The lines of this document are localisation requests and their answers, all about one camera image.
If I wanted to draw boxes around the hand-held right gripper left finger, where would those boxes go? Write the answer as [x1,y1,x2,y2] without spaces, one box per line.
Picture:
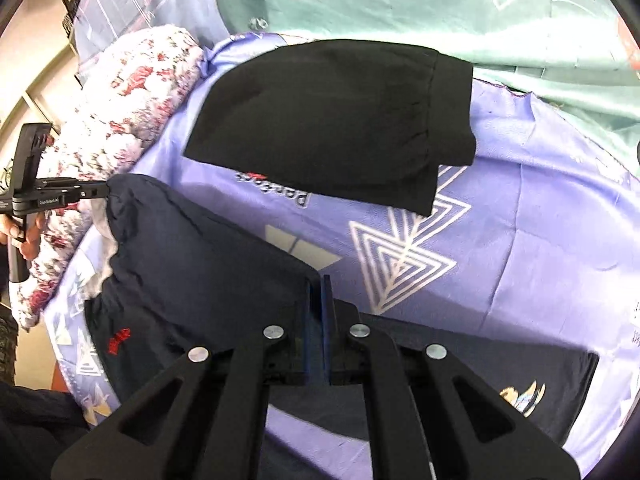
[51,280,321,480]

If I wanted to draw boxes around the folded black pants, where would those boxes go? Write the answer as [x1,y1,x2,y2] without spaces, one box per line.
[182,37,477,218]

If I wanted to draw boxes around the person's left hand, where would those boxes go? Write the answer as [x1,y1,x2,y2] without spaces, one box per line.
[0,210,48,262]

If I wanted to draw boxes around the green printed blanket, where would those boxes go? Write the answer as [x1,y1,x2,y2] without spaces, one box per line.
[210,0,640,177]

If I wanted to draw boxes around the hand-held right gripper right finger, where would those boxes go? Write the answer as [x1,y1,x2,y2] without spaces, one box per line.
[322,274,583,480]

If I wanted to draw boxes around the navy pants with grey lining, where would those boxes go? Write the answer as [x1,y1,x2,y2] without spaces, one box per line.
[82,174,601,480]

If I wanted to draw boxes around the floral quilt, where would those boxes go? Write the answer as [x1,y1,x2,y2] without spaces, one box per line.
[10,24,207,332]

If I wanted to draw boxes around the purple printed bedsheet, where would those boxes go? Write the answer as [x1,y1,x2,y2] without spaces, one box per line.
[42,30,640,480]

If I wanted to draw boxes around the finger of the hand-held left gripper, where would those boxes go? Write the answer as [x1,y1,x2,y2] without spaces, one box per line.
[75,182,111,202]

